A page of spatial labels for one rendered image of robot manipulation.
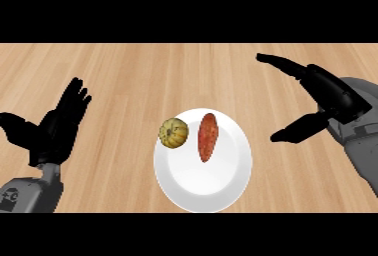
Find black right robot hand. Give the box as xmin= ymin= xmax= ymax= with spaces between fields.
xmin=255 ymin=52 xmax=373 ymax=145

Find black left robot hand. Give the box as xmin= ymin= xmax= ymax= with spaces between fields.
xmin=0 ymin=77 xmax=93 ymax=168

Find orange sweet potato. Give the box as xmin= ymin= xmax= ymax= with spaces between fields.
xmin=196 ymin=112 xmax=220 ymax=164

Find white oval plate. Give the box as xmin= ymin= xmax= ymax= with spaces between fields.
xmin=152 ymin=107 xmax=254 ymax=214

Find yellow-green squash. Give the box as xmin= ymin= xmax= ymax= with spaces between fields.
xmin=158 ymin=117 xmax=190 ymax=150

